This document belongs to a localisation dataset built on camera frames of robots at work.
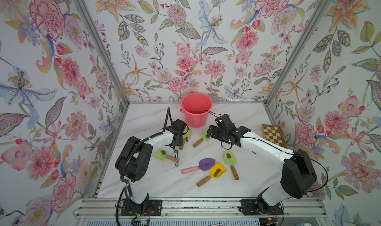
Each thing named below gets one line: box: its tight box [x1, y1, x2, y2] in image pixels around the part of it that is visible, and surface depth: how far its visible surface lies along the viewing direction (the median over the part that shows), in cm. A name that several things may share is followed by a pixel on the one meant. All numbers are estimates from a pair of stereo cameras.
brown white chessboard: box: [260, 123, 288, 149], surface depth 101 cm
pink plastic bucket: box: [180, 92, 214, 129], surface depth 102 cm
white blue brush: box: [174, 149, 180, 168], surface depth 94 cm
